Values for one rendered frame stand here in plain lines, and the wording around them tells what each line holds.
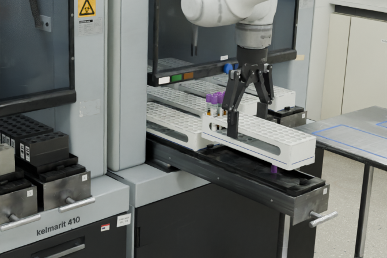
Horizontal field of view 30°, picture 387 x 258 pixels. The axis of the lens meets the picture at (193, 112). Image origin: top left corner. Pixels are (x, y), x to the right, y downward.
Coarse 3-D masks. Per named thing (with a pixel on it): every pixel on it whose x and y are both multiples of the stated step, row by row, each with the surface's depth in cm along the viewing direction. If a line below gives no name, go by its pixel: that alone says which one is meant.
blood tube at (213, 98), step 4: (212, 96) 183; (216, 96) 183; (212, 100) 183; (216, 100) 183; (212, 104) 183; (216, 104) 183; (212, 108) 184; (216, 108) 184; (212, 112) 184; (216, 112) 184; (212, 116) 184; (216, 116) 184; (212, 124) 185; (216, 124) 185; (212, 128) 185; (216, 128) 185
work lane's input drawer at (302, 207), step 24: (168, 144) 198; (192, 168) 190; (216, 168) 184; (240, 168) 184; (264, 168) 184; (240, 192) 179; (264, 192) 173; (288, 192) 169; (312, 192) 171; (312, 216) 171; (336, 216) 172
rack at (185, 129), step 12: (156, 108) 212; (168, 108) 211; (156, 120) 201; (168, 120) 200; (180, 120) 201; (192, 120) 201; (156, 132) 202; (168, 132) 207; (180, 132) 208; (192, 132) 191; (180, 144) 195; (192, 144) 191; (204, 144) 193; (216, 144) 196
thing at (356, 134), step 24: (336, 120) 221; (360, 120) 222; (384, 120) 223; (336, 144) 200; (360, 144) 200; (384, 144) 201; (384, 168) 187; (288, 216) 217; (360, 216) 248; (288, 240) 221; (360, 240) 250
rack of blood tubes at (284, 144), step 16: (240, 112) 189; (208, 128) 185; (224, 128) 187; (240, 128) 177; (256, 128) 178; (272, 128) 177; (288, 128) 178; (224, 144) 182; (240, 144) 178; (256, 144) 183; (272, 144) 170; (288, 144) 167; (304, 144) 170; (272, 160) 171; (288, 160) 168; (304, 160) 171
